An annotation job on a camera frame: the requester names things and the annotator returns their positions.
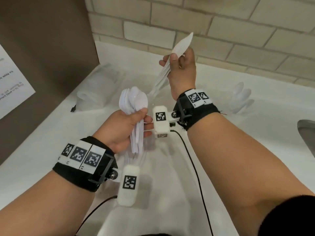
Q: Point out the person's right hand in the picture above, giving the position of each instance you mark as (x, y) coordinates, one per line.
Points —
(183, 76)

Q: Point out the person's left hand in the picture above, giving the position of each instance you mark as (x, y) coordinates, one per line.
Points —
(118, 130)

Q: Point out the white plastic knife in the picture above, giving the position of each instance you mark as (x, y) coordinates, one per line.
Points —
(183, 45)

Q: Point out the bunch of white plastic spoons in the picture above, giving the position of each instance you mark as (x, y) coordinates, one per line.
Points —
(240, 95)

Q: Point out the person's left forearm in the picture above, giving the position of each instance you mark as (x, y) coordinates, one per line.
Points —
(37, 206)

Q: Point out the person's right forearm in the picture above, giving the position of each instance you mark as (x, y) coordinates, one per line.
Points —
(233, 157)

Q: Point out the sleeve of stacked clear cups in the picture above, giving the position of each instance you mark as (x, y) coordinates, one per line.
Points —
(96, 93)

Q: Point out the person's black shirt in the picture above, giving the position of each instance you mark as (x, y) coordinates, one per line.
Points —
(290, 218)

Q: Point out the small black clip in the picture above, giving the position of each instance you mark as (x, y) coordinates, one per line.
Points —
(73, 108)

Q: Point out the white paper notice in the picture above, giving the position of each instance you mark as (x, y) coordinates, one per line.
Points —
(12, 90)

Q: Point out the stainless steel sink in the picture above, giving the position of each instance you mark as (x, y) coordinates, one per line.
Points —
(307, 135)

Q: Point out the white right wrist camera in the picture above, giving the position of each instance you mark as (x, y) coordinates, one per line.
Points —
(161, 127)

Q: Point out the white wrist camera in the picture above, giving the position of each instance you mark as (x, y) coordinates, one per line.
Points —
(126, 199)
(161, 127)

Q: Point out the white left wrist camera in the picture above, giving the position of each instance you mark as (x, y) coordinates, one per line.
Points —
(126, 199)

